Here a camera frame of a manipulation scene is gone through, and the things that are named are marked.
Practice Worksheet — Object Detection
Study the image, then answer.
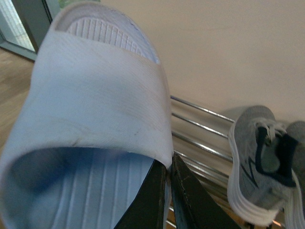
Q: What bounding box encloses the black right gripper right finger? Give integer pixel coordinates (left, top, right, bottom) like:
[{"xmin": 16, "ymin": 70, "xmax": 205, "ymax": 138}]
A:
[{"xmin": 171, "ymin": 153, "xmax": 240, "ymax": 229}]

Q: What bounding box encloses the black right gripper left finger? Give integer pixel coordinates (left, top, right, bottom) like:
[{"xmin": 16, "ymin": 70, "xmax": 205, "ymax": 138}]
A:
[{"xmin": 115, "ymin": 160, "xmax": 167, "ymax": 229}]

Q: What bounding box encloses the grey knit sneaker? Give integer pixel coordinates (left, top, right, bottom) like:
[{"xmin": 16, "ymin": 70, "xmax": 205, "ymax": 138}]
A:
[
  {"xmin": 227, "ymin": 105, "xmax": 298, "ymax": 226},
  {"xmin": 283, "ymin": 121, "xmax": 305, "ymax": 229}
]

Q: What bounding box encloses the light blue slide sandal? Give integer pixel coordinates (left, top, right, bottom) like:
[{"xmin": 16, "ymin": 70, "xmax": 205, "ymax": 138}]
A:
[{"xmin": 0, "ymin": 1, "xmax": 173, "ymax": 229}]

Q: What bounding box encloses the black metal shoe rack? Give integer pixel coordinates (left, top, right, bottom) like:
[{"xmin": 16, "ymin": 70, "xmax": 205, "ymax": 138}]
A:
[{"xmin": 171, "ymin": 95, "xmax": 258, "ymax": 229}]

